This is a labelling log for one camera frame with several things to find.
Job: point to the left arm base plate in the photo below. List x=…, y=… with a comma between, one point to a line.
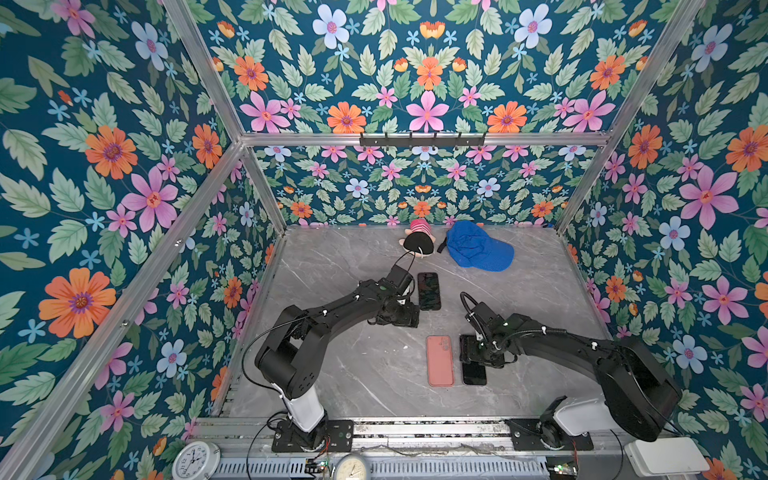
x=336, y=436

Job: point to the round timer gauge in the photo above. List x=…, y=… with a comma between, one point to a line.
x=352, y=467

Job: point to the plush doll pink striped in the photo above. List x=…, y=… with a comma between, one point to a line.
x=419, y=239

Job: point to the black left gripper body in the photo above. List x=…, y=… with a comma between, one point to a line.
x=403, y=314

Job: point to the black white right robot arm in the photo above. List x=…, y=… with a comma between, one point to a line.
x=640, y=395

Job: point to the white vented strip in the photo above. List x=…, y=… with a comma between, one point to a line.
x=387, y=468

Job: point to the black hook rail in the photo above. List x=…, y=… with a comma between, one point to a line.
x=408, y=140

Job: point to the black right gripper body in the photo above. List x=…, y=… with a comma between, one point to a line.
x=487, y=355

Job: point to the white rectangular box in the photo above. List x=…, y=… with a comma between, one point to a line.
x=672, y=456

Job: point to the blue baseball cap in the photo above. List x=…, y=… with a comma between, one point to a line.
x=470, y=246

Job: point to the white round clock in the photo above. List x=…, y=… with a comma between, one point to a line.
x=198, y=460

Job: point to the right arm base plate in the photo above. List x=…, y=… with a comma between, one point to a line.
x=528, y=434

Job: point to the black smartphone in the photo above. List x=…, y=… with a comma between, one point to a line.
x=473, y=372
x=429, y=291

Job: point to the pink phone case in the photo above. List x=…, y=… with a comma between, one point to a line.
x=439, y=361

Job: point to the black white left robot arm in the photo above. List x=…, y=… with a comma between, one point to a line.
x=291, y=356

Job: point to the aluminium front rail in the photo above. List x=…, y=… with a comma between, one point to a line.
x=402, y=433

